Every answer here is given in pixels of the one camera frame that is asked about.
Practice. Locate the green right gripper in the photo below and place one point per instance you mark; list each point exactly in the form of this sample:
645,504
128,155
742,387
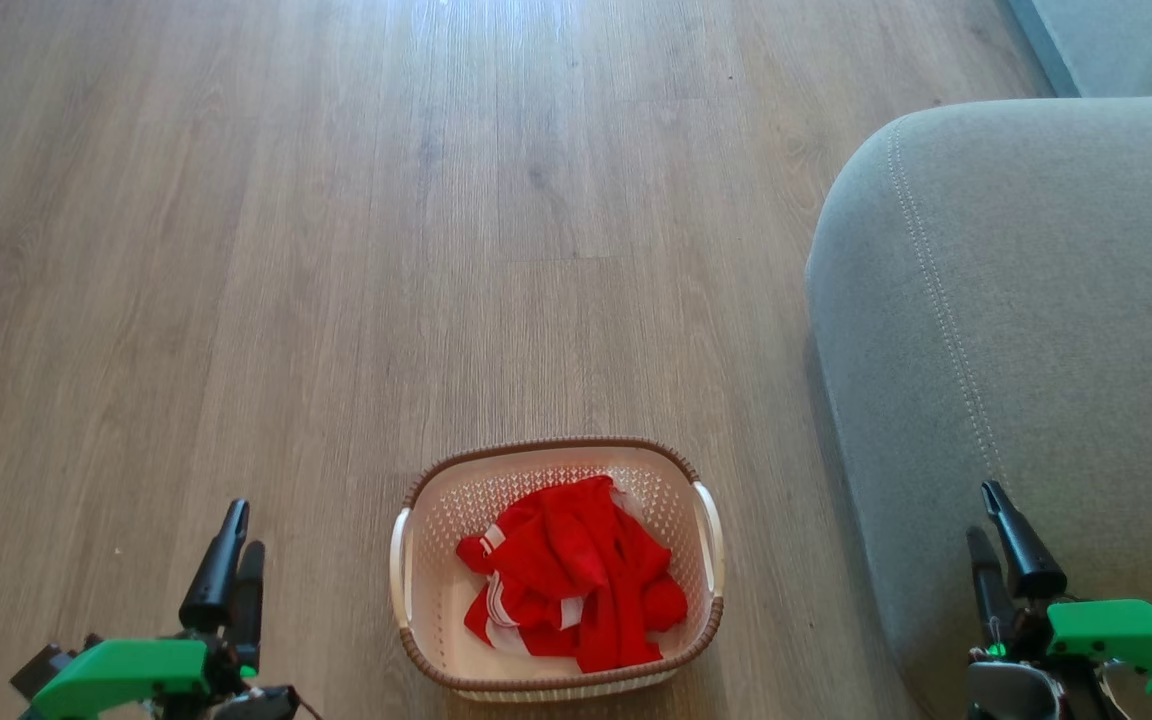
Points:
1131,630

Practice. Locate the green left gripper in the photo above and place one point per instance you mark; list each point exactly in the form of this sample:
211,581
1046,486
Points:
126,672

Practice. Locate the red basketball jersey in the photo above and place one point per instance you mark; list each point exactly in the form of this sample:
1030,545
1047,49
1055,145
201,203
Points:
576,575

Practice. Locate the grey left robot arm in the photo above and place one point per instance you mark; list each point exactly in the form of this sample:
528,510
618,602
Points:
256,705

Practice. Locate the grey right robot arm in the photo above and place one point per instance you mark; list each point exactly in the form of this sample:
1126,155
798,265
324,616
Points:
1011,692

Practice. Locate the grey and yellow sofa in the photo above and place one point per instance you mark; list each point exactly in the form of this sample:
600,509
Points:
1016,300

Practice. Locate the cream plastic laundry basket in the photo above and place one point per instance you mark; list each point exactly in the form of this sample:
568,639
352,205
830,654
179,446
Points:
441,600

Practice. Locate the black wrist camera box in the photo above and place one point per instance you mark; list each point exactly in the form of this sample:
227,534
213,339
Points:
38,672

